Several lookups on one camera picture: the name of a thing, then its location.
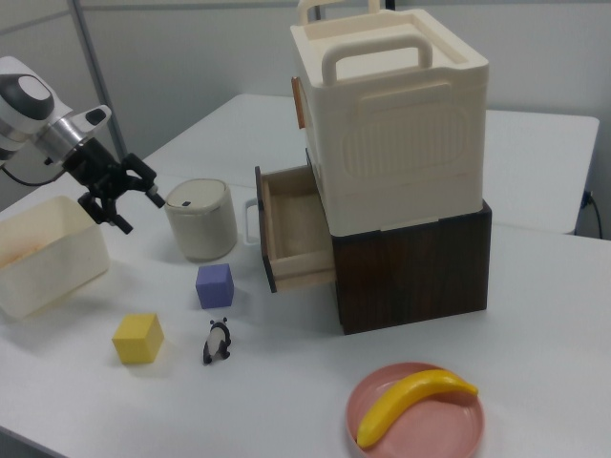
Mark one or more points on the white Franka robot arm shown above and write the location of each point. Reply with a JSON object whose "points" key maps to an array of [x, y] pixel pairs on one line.
{"points": [[28, 105]]}

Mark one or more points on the dark wood drawer cabinet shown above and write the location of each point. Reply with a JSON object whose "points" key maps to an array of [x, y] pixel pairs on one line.
{"points": [[415, 276]]}

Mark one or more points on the yellow toy banana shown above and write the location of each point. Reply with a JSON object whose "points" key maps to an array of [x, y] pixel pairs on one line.
{"points": [[406, 398]]}

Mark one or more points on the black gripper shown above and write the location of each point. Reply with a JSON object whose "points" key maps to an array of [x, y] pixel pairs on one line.
{"points": [[98, 167]]}

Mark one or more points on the metal pole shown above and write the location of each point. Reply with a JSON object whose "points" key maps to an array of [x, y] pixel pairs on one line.
{"points": [[95, 62]]}

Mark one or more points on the purple cube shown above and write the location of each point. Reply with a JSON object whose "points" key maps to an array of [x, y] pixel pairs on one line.
{"points": [[215, 288]]}

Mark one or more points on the yellow cube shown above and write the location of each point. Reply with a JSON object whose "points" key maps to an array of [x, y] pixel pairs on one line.
{"points": [[136, 341]]}

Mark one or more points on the panda figurine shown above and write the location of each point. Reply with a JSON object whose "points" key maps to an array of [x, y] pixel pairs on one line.
{"points": [[216, 341]]}

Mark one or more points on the pink plate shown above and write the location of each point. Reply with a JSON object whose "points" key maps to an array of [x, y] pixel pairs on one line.
{"points": [[429, 429]]}

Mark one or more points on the cream open plastic bin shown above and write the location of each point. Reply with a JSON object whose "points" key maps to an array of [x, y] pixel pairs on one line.
{"points": [[52, 281]]}

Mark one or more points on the cream trash can with lid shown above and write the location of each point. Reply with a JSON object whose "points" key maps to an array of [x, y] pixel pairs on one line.
{"points": [[200, 229]]}

